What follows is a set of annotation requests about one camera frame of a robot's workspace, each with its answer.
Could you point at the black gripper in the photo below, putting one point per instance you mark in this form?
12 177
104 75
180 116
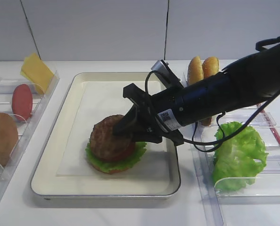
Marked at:
141 123

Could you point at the brown meat patty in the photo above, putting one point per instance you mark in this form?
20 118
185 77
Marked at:
103 143
206 122

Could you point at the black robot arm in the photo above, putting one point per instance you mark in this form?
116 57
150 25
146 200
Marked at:
251 80

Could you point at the green lettuce on bun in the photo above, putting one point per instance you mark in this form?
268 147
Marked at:
140 149

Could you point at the red tomato slice on burger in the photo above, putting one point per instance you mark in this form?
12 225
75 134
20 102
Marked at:
126 153

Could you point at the loose green lettuce leaf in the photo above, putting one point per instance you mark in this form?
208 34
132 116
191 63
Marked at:
239 160

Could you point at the red tomato slice in rack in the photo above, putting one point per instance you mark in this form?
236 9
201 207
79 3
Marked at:
22 102

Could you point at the yellow cheese slices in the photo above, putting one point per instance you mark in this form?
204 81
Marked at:
37 72

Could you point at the bottom bun on tray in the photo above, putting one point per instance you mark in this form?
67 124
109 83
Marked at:
112 171

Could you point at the white paper tray liner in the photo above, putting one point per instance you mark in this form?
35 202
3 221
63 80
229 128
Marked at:
100 100

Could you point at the left top bun in rack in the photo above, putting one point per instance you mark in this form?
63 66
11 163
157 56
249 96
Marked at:
195 71

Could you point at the cream metal baking tray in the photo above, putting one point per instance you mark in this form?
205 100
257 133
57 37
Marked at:
48 185

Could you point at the right top bun in rack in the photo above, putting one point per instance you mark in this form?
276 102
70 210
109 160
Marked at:
210 66

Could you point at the brown bun in left rack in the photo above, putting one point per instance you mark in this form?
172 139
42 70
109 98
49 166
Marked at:
8 137

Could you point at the left clear acrylic rack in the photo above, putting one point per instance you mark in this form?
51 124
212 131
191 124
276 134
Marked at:
10 78

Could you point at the clear acrylic rack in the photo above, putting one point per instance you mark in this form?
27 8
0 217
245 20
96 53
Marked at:
235 201
10 78

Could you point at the right clear acrylic rack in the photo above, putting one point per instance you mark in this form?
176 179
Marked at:
235 201

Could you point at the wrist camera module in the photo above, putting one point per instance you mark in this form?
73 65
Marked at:
165 75

